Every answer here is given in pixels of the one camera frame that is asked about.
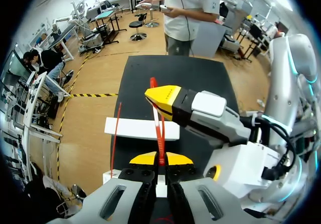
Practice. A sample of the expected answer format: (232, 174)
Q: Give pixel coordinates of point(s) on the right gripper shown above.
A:
(240, 168)

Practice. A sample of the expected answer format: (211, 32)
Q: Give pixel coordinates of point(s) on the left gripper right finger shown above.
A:
(200, 199)

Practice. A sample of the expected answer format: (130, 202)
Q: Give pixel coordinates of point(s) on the person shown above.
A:
(185, 13)
(47, 58)

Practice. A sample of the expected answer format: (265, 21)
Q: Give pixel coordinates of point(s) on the white block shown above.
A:
(135, 128)

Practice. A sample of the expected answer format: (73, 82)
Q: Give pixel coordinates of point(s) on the red tape strip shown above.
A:
(158, 131)
(116, 133)

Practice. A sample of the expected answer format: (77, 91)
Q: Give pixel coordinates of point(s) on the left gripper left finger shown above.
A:
(105, 199)

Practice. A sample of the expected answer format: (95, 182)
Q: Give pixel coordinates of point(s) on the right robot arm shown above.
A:
(283, 83)

